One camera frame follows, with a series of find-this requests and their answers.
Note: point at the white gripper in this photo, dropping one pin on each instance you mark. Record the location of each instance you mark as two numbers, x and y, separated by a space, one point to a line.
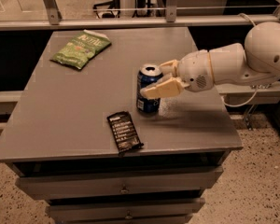
194 69

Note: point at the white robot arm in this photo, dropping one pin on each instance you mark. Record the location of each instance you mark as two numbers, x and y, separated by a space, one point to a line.
256 62

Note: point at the black rxbar chocolate bar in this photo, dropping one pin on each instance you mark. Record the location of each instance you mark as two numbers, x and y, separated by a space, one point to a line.
124 132

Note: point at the black office chair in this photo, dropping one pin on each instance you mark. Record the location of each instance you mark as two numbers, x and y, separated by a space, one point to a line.
107 9

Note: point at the green chip bag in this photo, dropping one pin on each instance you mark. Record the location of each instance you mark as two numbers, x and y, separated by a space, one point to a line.
81 48

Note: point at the grey drawer cabinet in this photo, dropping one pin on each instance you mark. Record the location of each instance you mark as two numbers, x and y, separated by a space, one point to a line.
59 125

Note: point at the grey metal railing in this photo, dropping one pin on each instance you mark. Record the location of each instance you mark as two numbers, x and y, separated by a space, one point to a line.
180 21

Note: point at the grey drawer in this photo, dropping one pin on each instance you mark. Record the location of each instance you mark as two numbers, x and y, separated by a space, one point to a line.
119 183
125 210

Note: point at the top grey drawer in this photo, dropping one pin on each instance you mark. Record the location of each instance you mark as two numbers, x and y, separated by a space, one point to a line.
119 183

